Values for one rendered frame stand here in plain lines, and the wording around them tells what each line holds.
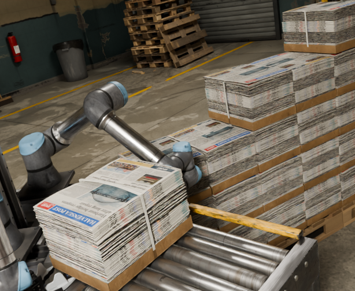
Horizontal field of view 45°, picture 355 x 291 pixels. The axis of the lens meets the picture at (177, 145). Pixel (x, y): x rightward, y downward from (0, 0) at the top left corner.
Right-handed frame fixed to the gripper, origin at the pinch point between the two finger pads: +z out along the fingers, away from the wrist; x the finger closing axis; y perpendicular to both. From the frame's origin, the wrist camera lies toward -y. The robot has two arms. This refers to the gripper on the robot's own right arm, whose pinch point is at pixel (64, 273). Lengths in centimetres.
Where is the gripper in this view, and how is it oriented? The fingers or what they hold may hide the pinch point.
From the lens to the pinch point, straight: 146.0
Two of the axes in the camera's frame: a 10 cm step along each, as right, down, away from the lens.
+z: 6.3, -3.9, 6.8
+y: -1.8, -9.2, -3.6
